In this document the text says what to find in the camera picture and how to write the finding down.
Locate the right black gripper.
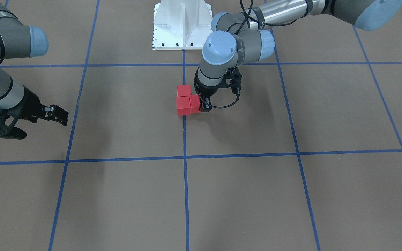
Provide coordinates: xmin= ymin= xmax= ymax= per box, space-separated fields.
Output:
xmin=2 ymin=85 xmax=69 ymax=126

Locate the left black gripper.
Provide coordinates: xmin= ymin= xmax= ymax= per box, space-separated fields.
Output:
xmin=195 ymin=75 xmax=228 ymax=113

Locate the red wooden cube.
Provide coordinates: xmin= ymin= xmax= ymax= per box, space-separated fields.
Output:
xmin=189 ymin=94 xmax=201 ymax=114
xmin=176 ymin=96 xmax=191 ymax=116

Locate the red wooden cube carried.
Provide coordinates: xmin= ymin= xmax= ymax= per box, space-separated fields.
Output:
xmin=177 ymin=85 xmax=192 ymax=97

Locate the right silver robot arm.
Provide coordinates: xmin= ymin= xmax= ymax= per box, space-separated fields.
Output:
xmin=0 ymin=2 xmax=69 ymax=126

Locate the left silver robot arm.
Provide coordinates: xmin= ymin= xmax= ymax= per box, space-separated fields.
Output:
xmin=194 ymin=0 xmax=402 ymax=112

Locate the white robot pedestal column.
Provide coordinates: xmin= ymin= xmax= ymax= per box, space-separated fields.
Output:
xmin=152 ymin=0 xmax=213 ymax=50

